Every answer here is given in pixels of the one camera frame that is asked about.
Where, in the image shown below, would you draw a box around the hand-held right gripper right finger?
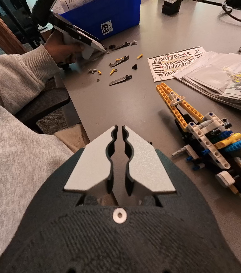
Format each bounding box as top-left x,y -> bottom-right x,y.
122,125 -> 176,205

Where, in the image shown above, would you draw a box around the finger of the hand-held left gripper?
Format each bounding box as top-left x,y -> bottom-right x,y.
78,30 -> 107,52

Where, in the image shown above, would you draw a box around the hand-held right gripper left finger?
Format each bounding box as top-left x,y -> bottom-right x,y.
64,125 -> 119,205

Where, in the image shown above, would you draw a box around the yellow white lego vehicle model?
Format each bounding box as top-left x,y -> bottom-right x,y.
156,83 -> 241,204

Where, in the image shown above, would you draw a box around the person's left forearm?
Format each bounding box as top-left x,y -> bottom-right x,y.
0,45 -> 61,111

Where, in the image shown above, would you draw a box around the black lego blade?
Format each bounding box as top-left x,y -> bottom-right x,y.
109,74 -> 132,86
109,55 -> 130,68
108,42 -> 130,51

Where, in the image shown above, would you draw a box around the person's left hand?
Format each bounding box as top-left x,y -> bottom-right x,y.
44,30 -> 84,66

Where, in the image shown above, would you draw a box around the white paper sheets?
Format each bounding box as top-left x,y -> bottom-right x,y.
54,0 -> 95,15

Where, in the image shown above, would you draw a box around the person's khaki trouser leg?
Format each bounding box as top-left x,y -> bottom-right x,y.
54,124 -> 91,154

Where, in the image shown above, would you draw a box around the blue plastic bin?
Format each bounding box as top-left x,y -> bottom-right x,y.
60,0 -> 141,41

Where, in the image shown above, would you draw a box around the person's grey sweatshirt torso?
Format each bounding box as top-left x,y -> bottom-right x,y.
0,94 -> 84,273

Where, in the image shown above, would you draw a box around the black office chair armrest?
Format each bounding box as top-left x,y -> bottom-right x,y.
14,87 -> 71,134

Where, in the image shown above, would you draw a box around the zebra striped sticker sheet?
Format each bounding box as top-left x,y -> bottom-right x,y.
148,46 -> 206,82

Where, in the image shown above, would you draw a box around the black flat device stack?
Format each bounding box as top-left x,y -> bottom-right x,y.
162,0 -> 182,15

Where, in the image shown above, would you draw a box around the instruction booklet stack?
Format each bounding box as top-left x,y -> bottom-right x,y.
173,51 -> 241,119

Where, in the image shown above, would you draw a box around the wooden post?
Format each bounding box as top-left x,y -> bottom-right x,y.
0,2 -> 28,56

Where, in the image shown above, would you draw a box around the black cable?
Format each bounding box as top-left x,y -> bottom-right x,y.
219,0 -> 241,24

